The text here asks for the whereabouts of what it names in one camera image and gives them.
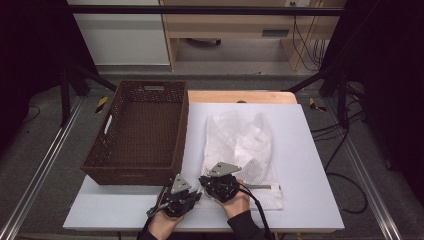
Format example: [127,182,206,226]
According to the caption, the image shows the light wooden desk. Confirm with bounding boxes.
[159,0,348,72]

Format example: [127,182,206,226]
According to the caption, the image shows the black desk cables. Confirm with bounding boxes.
[291,14,329,72]

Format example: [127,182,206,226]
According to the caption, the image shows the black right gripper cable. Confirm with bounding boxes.
[237,182,275,240]

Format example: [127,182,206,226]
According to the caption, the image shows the black curtain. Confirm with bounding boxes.
[0,0,99,151]
[324,0,424,204]

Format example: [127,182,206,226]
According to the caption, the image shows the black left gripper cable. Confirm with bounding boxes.
[139,186,171,236]

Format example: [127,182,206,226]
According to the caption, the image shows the white mesh laundry bag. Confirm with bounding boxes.
[201,111,284,211]

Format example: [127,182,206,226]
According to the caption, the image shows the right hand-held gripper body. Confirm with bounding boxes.
[203,162,243,203]

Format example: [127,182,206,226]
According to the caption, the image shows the thin black floor cable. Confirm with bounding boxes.
[22,105,42,125]

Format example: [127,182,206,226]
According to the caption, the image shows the white cabinet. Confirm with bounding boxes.
[66,0,171,66]

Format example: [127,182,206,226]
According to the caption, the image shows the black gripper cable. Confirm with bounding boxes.
[237,182,275,240]
[139,186,171,236]

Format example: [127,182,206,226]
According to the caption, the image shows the person's left hand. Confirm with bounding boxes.
[148,210,184,240]

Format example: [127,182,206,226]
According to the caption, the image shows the brown woven basket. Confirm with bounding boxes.
[80,79,190,187]

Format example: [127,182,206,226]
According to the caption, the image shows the black metal stand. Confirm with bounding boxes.
[285,66,351,129]
[59,63,118,128]

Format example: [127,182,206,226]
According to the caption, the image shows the grey desk drawer handle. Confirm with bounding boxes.
[261,29,290,38]

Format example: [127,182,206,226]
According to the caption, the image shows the white garment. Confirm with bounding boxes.
[233,113,275,169]

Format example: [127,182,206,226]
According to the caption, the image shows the person's right hand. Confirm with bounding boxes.
[214,181,251,220]

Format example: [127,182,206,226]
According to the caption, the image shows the aluminium floor rail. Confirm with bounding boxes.
[324,99,405,240]
[0,96,85,240]

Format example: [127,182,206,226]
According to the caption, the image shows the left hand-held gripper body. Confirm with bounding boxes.
[146,173,194,218]

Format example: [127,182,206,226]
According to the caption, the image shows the black horizontal frame bar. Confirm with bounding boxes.
[68,4,348,16]

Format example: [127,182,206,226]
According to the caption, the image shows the yellow black tape piece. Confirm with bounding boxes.
[308,97,328,113]
[94,96,110,114]

